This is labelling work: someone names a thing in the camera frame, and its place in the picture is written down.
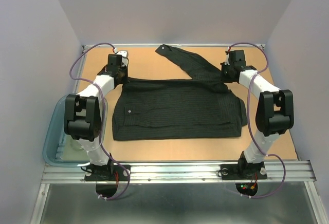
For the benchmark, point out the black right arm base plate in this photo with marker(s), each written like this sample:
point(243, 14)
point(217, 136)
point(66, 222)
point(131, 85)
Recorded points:
point(233, 171)

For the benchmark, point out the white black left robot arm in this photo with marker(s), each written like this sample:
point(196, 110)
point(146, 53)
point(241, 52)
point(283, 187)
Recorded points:
point(84, 114)

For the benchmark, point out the clear teal plastic bin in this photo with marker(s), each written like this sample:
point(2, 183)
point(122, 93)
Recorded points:
point(60, 149)

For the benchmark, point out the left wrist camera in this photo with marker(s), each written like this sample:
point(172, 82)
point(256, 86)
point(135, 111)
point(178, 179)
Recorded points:
point(124, 54)

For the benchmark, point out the black pinstriped long sleeve shirt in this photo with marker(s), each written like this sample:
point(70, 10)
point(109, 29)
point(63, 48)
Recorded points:
point(199, 107)

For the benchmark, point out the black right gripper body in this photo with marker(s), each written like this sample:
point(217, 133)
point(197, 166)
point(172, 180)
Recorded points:
point(225, 73)

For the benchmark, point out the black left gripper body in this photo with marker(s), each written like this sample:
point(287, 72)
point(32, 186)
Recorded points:
point(123, 71)

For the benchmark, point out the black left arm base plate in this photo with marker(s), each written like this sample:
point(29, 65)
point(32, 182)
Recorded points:
point(104, 173)

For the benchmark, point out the aluminium front mounting rail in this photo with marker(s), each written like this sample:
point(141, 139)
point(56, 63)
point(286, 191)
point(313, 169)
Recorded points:
point(175, 172)

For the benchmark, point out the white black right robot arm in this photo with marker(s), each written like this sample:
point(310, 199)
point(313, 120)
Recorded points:
point(274, 116)

